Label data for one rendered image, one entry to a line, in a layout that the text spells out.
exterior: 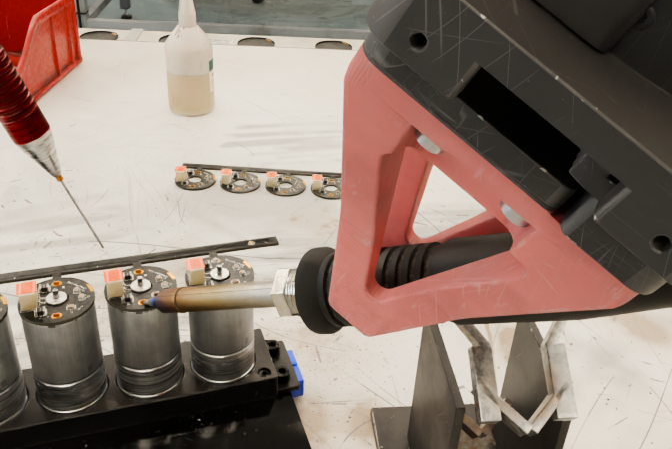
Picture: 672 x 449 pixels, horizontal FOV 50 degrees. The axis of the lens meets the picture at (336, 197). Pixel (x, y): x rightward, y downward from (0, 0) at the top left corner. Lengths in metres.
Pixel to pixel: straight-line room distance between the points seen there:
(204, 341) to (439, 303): 0.13
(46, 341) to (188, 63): 0.30
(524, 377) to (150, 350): 0.13
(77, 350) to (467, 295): 0.15
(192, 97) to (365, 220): 0.38
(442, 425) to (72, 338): 0.13
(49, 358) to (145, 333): 0.03
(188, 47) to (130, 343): 0.30
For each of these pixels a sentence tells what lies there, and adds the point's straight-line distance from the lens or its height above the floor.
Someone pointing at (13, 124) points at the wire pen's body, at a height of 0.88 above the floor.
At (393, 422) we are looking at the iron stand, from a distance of 0.30.
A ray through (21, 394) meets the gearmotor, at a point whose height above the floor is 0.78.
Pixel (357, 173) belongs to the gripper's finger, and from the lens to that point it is 0.15.
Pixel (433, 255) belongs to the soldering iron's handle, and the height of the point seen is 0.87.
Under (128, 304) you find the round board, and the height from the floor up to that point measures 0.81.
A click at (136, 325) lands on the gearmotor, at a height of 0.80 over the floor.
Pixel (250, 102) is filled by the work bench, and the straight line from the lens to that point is 0.57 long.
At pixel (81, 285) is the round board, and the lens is 0.27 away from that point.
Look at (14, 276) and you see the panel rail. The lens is 0.28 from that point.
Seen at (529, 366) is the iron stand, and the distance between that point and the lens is 0.26.
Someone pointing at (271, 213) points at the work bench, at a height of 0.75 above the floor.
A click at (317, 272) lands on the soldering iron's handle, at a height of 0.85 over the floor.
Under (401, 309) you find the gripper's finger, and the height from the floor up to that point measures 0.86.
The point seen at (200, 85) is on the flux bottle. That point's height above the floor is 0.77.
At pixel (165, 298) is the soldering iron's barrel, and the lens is 0.25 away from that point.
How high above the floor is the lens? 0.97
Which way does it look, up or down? 30 degrees down
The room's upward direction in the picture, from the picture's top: 3 degrees clockwise
